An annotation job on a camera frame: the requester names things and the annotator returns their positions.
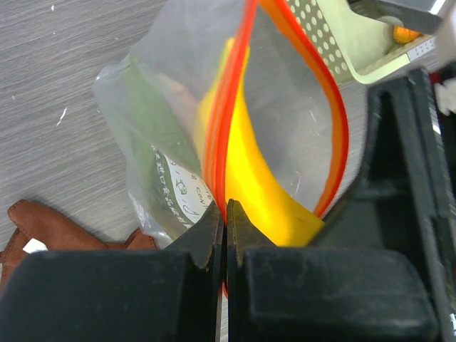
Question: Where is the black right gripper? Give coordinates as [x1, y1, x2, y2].
[313, 68, 455, 341]

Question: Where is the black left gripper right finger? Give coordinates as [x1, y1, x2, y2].
[226, 200, 437, 341]

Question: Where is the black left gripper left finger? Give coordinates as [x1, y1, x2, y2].
[1, 204, 223, 341]

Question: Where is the yellow banana toy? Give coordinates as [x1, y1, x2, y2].
[193, 38, 324, 247]

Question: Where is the green leafy vegetable toy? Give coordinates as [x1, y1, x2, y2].
[124, 63, 212, 239]

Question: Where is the pale green perforated basket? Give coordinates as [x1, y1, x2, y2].
[287, 0, 435, 84]

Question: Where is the orange toy fruit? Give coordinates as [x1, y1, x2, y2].
[393, 26, 422, 44]

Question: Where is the clear zip top bag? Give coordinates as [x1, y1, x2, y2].
[93, 1, 348, 248]

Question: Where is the brown cloth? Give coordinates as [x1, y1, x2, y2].
[1, 199, 157, 289]

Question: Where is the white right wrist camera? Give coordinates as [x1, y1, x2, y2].
[435, 1, 455, 116]

